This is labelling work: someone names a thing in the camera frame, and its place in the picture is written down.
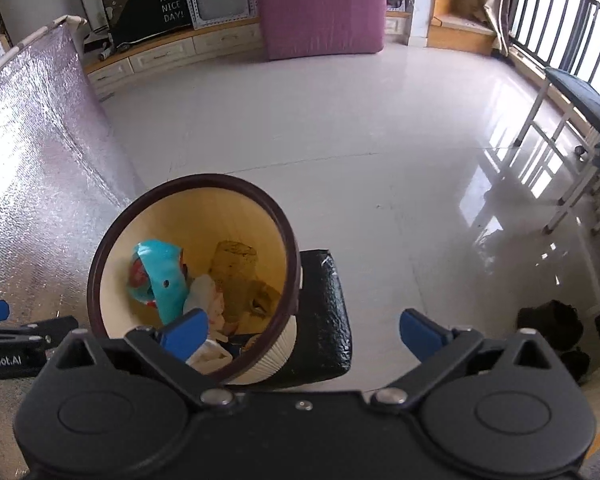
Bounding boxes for brown paper trash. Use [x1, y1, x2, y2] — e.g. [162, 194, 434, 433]
[210, 240, 280, 337]

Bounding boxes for wooden round trash bin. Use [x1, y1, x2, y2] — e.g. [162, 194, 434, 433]
[86, 174, 301, 386]

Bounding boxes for white tissue trash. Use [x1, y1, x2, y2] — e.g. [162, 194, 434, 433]
[183, 274, 233, 375]

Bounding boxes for black balcony railing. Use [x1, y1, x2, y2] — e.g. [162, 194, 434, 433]
[509, 0, 600, 92]

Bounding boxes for silver foil bed side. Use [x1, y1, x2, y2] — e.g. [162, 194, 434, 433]
[0, 15, 142, 479]

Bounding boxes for black shoes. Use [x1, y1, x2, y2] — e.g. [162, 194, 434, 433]
[516, 299, 600, 384]

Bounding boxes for wooden tv cabinet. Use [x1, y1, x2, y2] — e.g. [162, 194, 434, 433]
[84, 18, 263, 96]

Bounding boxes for wooden stair steps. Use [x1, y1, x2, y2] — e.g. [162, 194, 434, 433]
[384, 0, 498, 58]

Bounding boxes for teal plastic snack wrapper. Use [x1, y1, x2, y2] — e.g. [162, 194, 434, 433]
[126, 240, 188, 325]

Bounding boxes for white folding chair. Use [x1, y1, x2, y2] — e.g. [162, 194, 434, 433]
[512, 67, 600, 234]

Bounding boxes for black chalkboard sign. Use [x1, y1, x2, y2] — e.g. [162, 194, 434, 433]
[102, 0, 192, 51]

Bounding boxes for pink upright mattress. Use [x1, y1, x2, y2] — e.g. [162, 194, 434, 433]
[258, 0, 387, 60]

